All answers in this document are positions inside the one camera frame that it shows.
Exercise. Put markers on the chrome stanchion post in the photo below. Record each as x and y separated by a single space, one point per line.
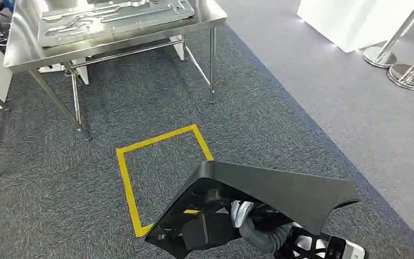
407 77
378 57

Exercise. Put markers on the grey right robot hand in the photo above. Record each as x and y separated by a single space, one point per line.
241 212

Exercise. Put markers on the white stand foot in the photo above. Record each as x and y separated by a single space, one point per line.
80 71

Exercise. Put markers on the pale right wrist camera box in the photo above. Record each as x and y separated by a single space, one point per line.
350 250

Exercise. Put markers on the steel bench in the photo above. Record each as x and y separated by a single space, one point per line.
25 50

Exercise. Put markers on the metal tray of parts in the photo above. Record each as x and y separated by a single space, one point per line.
96 21

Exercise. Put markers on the yellow tape square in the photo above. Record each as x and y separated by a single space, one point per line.
127 186

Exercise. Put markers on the black glossy curved panel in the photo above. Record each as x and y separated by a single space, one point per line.
282 193

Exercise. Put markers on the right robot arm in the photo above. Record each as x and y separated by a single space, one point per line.
264 237

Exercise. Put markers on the white display box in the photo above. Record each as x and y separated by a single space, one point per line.
353 21

